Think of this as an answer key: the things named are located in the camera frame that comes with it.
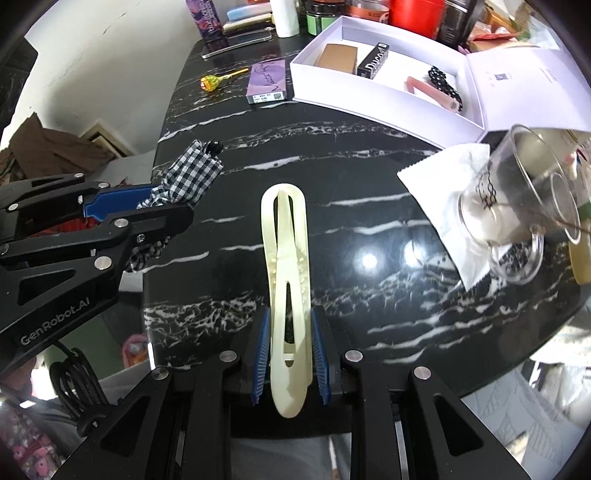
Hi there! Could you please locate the black white gingham hair tie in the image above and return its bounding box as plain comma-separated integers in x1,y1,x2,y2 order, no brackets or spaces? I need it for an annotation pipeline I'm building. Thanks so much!
124,140,225,273

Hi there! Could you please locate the black jar with green label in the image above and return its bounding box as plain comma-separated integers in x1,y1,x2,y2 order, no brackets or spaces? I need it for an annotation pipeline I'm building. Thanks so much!
305,0,345,35

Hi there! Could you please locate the long black cosmetics box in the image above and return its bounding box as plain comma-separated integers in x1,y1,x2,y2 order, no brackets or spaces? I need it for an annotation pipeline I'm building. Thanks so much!
356,42,389,79

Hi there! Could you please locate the red canister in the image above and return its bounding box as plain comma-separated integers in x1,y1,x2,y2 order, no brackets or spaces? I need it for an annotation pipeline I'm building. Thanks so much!
389,0,445,28

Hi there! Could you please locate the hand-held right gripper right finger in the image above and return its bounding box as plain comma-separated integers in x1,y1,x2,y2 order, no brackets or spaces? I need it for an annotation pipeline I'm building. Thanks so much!
311,307,532,480

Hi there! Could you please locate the red snack packet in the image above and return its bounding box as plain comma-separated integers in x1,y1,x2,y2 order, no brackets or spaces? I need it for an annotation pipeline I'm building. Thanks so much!
466,32,518,54

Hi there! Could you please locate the black polka dot hair tie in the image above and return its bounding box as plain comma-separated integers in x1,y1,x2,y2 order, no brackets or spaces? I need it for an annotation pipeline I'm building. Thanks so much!
426,66,466,114

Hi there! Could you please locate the white paper napkin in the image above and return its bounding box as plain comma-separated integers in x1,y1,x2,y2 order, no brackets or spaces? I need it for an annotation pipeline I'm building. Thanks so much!
397,143,546,291

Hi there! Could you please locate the wooden picture frame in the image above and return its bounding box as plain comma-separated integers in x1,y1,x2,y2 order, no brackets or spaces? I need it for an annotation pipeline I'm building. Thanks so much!
78,120,137,160

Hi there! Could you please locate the small purple cosmetics box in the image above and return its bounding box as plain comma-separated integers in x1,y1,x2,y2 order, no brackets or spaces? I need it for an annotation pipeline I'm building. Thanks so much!
247,58,291,104

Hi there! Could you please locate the black cable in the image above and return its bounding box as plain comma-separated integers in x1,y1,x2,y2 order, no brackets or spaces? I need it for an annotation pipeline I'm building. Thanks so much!
48,346,112,416

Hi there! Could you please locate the pink lip gloss tube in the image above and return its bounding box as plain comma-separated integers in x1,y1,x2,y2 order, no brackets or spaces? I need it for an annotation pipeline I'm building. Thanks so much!
405,76,460,114

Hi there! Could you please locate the clear glass mug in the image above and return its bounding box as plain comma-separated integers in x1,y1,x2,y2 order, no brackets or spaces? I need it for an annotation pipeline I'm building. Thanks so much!
458,124,583,283

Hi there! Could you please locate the red plaid cloth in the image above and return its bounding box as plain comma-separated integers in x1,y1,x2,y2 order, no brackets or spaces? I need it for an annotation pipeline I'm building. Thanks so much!
46,217,100,241

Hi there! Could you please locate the cream plastic hair clip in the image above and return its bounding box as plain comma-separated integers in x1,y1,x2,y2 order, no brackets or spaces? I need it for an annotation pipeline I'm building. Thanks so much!
261,183,311,418

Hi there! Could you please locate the white cylindrical tube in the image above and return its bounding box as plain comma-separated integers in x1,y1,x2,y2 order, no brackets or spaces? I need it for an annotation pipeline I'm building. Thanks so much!
269,0,300,38

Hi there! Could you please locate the lavender gift box with lid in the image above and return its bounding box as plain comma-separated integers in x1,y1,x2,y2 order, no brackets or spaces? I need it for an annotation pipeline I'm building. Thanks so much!
289,15,591,148

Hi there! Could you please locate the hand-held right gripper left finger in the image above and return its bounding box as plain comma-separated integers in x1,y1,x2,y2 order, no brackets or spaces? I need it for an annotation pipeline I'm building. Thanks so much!
41,307,271,480

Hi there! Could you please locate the grey cloth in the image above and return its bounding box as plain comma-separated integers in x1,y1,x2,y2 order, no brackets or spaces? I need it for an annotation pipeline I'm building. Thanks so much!
228,431,356,480

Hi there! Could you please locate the blue case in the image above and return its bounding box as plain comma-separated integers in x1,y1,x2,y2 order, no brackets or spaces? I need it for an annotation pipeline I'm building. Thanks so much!
226,4,273,23

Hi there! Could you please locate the black stand-up pouch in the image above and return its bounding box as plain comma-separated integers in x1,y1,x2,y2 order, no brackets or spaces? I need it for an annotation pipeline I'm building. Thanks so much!
438,0,476,47

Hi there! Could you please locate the black smartphone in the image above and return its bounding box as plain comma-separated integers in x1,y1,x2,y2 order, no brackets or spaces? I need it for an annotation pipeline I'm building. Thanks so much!
202,28,274,59

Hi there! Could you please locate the purple drink can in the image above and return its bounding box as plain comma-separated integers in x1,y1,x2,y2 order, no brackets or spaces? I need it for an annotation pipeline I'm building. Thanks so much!
185,0,229,51

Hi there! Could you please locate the brown cloth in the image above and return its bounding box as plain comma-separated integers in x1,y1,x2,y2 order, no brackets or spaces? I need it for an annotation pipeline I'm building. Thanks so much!
0,113,114,185

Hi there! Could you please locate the lollipop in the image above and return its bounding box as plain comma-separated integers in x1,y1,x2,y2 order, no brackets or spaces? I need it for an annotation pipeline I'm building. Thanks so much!
199,67,250,93

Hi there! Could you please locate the clear jar with orange label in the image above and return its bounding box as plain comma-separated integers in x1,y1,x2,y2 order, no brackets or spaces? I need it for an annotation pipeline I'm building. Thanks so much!
348,0,391,24

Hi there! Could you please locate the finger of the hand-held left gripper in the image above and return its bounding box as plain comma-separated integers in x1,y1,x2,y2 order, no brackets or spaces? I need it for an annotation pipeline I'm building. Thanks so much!
0,173,155,243
0,204,194,278

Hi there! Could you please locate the pink floral cloth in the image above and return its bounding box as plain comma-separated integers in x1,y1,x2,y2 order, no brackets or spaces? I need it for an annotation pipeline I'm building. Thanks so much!
0,392,56,480

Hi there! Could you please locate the gold cardboard box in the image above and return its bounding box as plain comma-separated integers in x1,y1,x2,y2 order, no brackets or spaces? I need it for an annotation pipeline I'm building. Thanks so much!
318,43,358,73

